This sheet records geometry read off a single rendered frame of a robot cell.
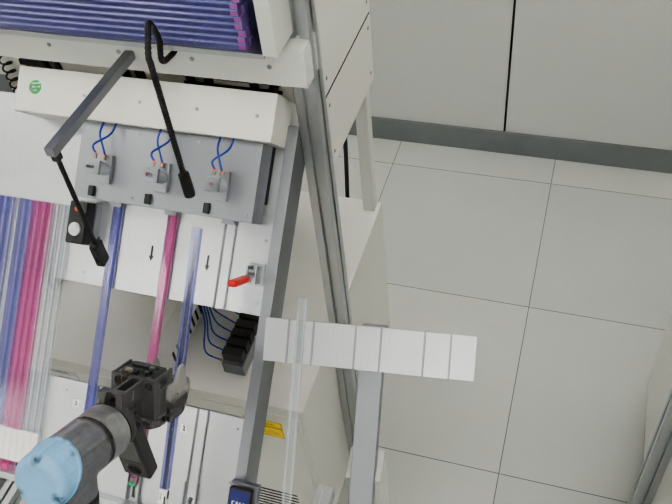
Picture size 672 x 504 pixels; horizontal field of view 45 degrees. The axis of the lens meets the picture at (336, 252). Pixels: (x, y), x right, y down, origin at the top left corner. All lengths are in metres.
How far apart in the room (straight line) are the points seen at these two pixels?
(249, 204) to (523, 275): 1.55
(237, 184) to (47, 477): 0.57
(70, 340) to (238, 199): 0.74
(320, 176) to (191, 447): 0.53
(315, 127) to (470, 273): 1.46
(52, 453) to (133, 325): 0.91
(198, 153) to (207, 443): 0.50
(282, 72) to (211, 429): 0.62
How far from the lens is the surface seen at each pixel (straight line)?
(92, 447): 1.08
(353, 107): 1.69
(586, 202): 3.01
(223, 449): 1.45
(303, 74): 1.26
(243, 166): 1.34
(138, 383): 1.17
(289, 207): 1.37
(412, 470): 2.31
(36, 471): 1.04
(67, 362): 1.91
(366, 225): 2.01
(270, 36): 1.19
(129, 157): 1.44
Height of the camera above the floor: 2.04
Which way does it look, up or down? 46 degrees down
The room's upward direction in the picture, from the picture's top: 7 degrees counter-clockwise
